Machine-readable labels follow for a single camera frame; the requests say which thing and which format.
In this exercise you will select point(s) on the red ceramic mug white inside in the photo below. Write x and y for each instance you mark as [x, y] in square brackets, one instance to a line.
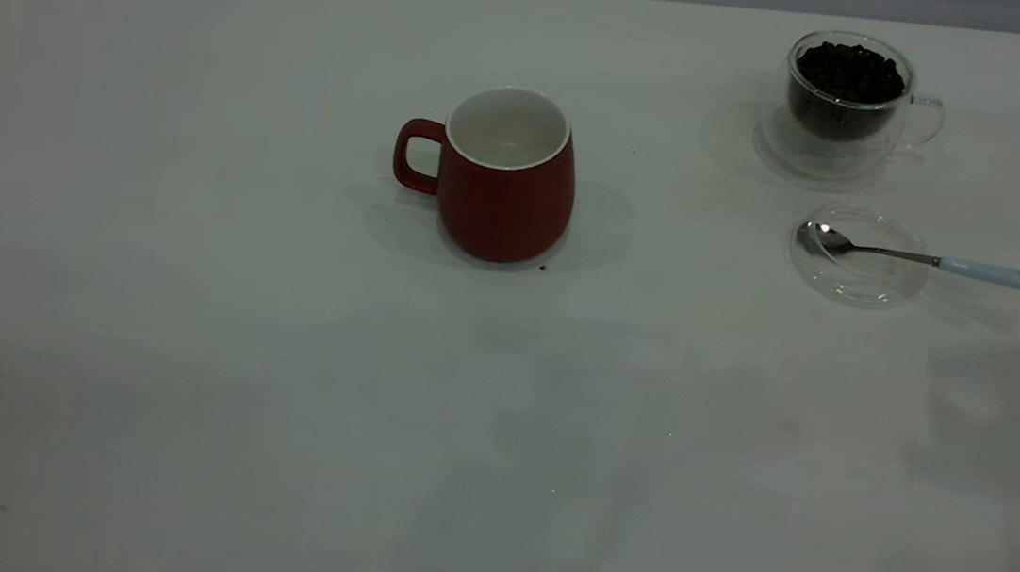
[504, 210]

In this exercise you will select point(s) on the clear round glass lid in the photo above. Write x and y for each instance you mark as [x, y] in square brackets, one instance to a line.
[861, 287]

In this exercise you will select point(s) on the pile of dark coffee beans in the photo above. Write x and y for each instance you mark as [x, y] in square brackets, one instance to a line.
[850, 75]

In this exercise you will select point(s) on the clear double-wall glass cup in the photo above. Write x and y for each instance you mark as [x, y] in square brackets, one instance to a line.
[817, 157]

